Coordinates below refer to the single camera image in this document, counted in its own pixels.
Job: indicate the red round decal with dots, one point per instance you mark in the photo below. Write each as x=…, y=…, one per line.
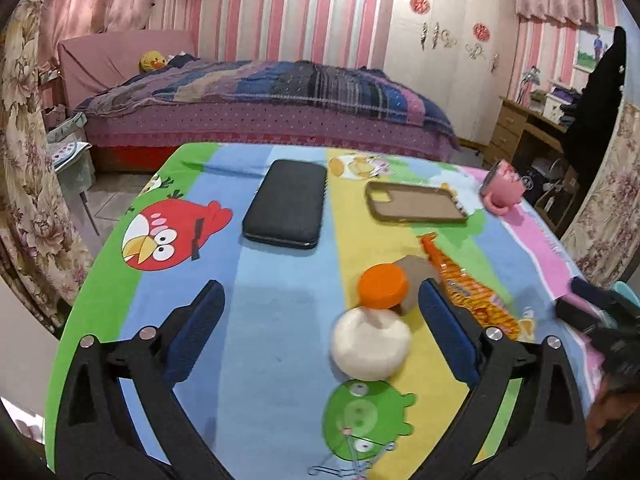
x=481, y=31
x=420, y=4

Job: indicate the white wardrobe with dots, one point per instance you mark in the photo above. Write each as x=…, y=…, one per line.
x=450, y=90

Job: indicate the pink window curtain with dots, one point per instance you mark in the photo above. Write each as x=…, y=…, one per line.
x=100, y=0

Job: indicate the orange plastic cap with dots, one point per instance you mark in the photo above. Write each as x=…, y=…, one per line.
x=382, y=285

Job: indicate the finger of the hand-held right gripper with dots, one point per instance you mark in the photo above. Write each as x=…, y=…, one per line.
x=575, y=312
x=590, y=290

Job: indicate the black phone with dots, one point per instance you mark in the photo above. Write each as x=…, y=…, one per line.
x=285, y=205

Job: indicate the wooden desk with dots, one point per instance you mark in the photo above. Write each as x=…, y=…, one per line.
x=507, y=130

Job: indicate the purple box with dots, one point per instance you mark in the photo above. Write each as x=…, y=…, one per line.
x=567, y=94

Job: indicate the brown cardboard piece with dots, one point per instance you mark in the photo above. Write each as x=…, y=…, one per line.
x=412, y=270

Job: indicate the black hanging garment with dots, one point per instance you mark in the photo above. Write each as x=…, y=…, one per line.
x=600, y=90

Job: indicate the pink mug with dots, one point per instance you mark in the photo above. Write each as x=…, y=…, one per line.
x=502, y=190

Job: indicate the white plastic stool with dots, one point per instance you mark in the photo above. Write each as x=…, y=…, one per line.
x=65, y=152

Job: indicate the person's right hand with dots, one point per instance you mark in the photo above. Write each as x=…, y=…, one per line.
x=612, y=415

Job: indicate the orange snack wrapper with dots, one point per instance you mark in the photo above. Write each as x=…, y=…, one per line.
x=460, y=280

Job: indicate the white round ball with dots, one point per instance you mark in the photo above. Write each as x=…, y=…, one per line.
x=370, y=345

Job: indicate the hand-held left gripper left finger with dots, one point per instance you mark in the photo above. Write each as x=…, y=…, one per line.
x=197, y=330

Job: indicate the white box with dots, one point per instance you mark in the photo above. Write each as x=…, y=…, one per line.
x=556, y=107

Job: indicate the brown phone case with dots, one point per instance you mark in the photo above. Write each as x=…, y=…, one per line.
x=415, y=203

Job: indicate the yellow duck plush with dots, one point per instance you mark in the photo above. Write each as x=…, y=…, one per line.
x=152, y=61

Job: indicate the turquoise plastic basket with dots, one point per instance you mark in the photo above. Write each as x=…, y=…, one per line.
x=625, y=289

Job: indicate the bed with pink headboard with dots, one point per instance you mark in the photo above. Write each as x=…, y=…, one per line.
x=250, y=130

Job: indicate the plaid quilt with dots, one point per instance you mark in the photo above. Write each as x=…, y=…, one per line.
x=300, y=85

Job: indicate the cartoon printed blanket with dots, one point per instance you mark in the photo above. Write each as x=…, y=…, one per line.
x=280, y=310

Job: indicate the small wall picture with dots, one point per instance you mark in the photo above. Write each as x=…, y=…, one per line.
x=592, y=47

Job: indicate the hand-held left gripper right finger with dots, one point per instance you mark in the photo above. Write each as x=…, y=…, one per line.
x=447, y=330

